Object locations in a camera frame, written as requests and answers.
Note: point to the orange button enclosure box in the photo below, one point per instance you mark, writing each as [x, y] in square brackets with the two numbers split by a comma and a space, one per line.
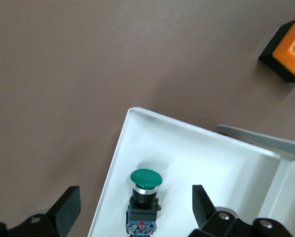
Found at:
[293, 51]

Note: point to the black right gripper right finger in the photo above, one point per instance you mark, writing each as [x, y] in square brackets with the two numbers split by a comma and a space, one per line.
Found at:
[203, 207]

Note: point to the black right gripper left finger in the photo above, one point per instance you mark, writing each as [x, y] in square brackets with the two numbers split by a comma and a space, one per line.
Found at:
[63, 209]

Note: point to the green mushroom push button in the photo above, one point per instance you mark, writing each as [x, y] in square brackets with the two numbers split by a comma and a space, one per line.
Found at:
[145, 179]

